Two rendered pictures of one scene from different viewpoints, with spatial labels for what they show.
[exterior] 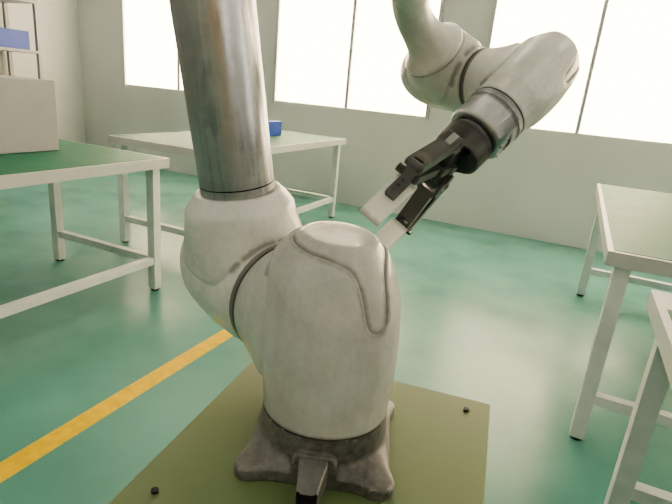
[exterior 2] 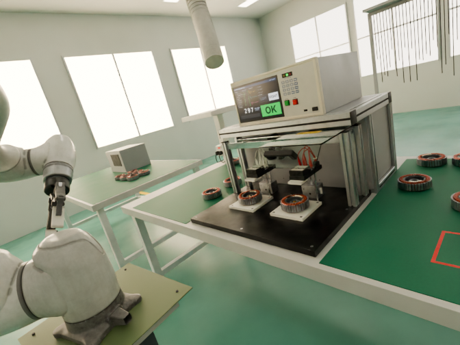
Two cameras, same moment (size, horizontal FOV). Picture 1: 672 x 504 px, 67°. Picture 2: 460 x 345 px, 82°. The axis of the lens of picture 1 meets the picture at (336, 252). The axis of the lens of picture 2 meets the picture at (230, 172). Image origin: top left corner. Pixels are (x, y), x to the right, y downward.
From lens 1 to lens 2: 0.44 m
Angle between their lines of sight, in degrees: 62
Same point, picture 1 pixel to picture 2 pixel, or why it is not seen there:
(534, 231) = (23, 231)
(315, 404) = (103, 291)
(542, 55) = (62, 144)
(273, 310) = (62, 277)
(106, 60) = not seen: outside the picture
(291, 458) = (105, 321)
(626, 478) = (157, 270)
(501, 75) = (53, 156)
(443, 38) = (9, 151)
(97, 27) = not seen: outside the picture
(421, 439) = (126, 285)
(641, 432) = (151, 252)
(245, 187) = not seen: outside the picture
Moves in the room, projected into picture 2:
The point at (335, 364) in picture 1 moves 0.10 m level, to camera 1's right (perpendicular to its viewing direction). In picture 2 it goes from (100, 272) to (127, 250)
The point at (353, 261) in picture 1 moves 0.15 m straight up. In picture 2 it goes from (81, 236) to (57, 183)
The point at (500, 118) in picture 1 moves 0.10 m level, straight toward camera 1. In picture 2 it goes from (66, 170) to (78, 169)
